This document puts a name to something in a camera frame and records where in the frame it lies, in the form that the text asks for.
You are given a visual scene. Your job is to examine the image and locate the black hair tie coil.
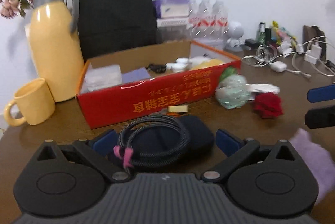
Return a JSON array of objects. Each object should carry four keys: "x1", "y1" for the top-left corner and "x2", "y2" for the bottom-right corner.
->
[{"x1": 145, "y1": 63, "x2": 167, "y2": 74}]

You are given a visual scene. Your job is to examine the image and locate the dark blue zip pouch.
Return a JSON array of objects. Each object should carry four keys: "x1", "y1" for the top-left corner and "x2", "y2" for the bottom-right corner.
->
[{"x1": 108, "y1": 115, "x2": 215, "y2": 168}]

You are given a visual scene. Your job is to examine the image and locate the red cardboard box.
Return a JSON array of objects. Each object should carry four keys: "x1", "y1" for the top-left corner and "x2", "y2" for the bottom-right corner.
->
[{"x1": 77, "y1": 40, "x2": 241, "y2": 129}]

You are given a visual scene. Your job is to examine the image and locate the black paper shopping bag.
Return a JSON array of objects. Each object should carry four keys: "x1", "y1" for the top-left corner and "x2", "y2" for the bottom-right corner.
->
[{"x1": 77, "y1": 0, "x2": 161, "y2": 60}]

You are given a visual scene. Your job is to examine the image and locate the blue knitted cloth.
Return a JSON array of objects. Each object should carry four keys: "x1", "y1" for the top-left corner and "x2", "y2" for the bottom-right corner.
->
[{"x1": 122, "y1": 67, "x2": 151, "y2": 83}]

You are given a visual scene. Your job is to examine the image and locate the black braided cable pink tie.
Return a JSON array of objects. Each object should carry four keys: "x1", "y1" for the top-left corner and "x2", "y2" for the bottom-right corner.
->
[{"x1": 113, "y1": 114, "x2": 191, "y2": 169}]

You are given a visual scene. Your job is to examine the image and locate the white toy robot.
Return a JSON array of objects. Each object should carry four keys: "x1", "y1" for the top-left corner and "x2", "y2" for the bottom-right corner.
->
[{"x1": 226, "y1": 21, "x2": 244, "y2": 52}]

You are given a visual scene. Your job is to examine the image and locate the purple fluffy scrunchie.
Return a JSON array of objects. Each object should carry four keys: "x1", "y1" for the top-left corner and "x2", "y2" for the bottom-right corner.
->
[{"x1": 290, "y1": 128, "x2": 335, "y2": 204}]

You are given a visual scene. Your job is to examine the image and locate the purple tissue pack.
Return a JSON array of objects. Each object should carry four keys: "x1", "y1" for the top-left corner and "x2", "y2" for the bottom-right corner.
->
[{"x1": 153, "y1": 0, "x2": 190, "y2": 19}]

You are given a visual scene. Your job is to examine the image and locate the red fluffy scrunchie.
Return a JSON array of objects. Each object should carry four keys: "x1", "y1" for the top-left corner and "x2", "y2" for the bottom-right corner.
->
[{"x1": 253, "y1": 93, "x2": 283, "y2": 119}]

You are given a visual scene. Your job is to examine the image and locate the water bottle pack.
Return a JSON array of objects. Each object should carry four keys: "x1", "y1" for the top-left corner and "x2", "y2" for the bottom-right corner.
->
[{"x1": 188, "y1": 0, "x2": 228, "y2": 40}]

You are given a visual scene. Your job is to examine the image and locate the yellow ceramic mug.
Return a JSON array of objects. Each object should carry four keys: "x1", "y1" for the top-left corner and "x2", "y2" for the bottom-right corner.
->
[{"x1": 3, "y1": 78, "x2": 56, "y2": 127}]

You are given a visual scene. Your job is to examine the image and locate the yellow thermos jug grey handle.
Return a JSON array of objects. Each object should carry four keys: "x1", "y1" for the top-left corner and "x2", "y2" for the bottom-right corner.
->
[{"x1": 28, "y1": 0, "x2": 84, "y2": 102}]

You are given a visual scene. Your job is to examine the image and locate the white charger cables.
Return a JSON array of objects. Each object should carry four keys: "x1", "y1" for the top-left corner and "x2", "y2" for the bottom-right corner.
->
[{"x1": 241, "y1": 35, "x2": 335, "y2": 80}]

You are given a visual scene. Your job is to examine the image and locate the green white plastic bag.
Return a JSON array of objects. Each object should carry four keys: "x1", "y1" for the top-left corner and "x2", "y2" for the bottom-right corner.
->
[{"x1": 215, "y1": 67, "x2": 251, "y2": 110}]

